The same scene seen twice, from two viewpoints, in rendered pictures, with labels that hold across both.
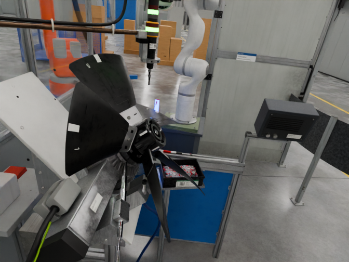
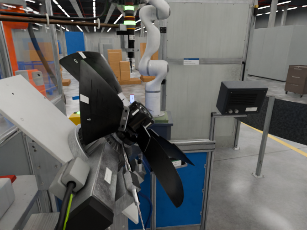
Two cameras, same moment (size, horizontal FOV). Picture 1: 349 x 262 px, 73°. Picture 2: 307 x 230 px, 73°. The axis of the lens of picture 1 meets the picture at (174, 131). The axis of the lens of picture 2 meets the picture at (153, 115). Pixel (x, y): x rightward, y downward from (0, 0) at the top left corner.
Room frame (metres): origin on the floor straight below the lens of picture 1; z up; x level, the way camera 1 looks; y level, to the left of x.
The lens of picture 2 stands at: (-0.03, 0.12, 1.47)
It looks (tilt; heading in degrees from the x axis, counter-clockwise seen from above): 18 degrees down; 353
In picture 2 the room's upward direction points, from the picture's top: straight up
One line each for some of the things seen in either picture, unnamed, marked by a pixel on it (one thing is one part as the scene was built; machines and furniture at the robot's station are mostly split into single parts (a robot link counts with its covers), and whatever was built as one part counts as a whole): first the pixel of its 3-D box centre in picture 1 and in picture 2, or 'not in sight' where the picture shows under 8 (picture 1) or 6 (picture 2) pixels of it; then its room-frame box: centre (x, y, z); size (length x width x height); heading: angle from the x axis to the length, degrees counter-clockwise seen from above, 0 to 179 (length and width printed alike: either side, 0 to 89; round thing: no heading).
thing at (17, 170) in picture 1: (13, 172); (2, 181); (0.85, 0.72, 0.87); 0.08 x 0.08 x 0.02; 0
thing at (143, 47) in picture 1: (148, 46); (128, 38); (0.84, 0.12, 1.50); 0.09 x 0.07 x 0.10; 125
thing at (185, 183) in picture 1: (180, 173); (163, 157); (1.04, -0.06, 0.85); 0.22 x 0.17 x 0.07; 103
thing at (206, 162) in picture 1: (169, 158); (148, 148); (1.21, 0.01, 0.82); 0.90 x 0.04 x 0.08; 90
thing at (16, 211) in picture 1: (9, 195); (2, 203); (0.74, 0.66, 0.85); 0.36 x 0.24 x 0.03; 0
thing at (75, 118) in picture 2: not in sight; (85, 122); (1.21, 0.41, 1.02); 0.16 x 0.10 x 0.11; 90
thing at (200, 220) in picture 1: (164, 204); (149, 194); (1.21, 0.01, 0.45); 0.82 x 0.02 x 0.66; 90
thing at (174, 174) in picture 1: (180, 174); not in sight; (1.04, -0.06, 0.84); 0.19 x 0.14 x 0.05; 103
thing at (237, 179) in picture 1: (225, 218); (206, 196); (1.20, -0.42, 0.39); 0.04 x 0.04 x 0.78; 0
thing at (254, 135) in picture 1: (266, 137); (229, 114); (1.20, -0.52, 1.04); 0.24 x 0.03 x 0.03; 90
